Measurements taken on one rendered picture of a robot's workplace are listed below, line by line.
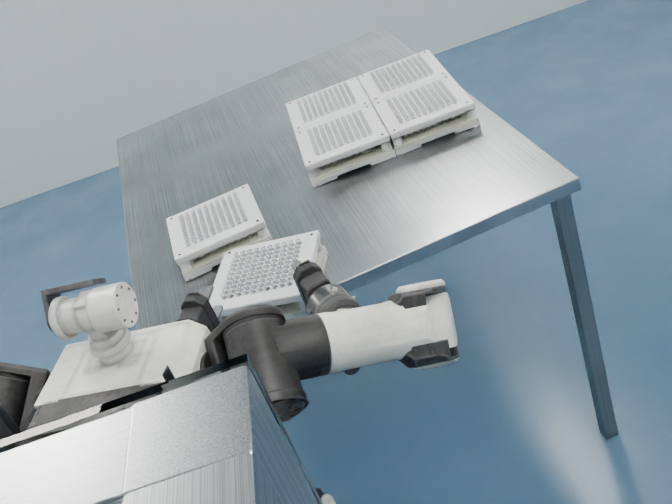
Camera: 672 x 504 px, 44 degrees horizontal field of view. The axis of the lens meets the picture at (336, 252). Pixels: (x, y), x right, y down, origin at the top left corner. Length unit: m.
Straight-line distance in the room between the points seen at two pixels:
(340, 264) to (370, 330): 0.78
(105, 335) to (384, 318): 0.40
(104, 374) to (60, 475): 0.87
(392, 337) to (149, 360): 0.35
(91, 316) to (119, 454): 0.84
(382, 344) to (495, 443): 1.48
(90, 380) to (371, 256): 0.89
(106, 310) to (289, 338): 0.26
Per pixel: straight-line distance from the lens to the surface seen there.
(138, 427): 0.40
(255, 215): 2.17
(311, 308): 1.61
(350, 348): 1.20
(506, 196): 2.03
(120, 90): 5.37
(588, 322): 2.31
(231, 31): 5.21
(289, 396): 1.15
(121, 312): 1.22
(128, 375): 1.24
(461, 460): 2.65
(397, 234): 2.01
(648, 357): 2.83
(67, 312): 1.25
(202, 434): 0.37
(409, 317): 1.24
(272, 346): 1.17
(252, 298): 1.86
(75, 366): 1.33
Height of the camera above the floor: 1.95
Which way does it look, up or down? 32 degrees down
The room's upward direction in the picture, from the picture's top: 21 degrees counter-clockwise
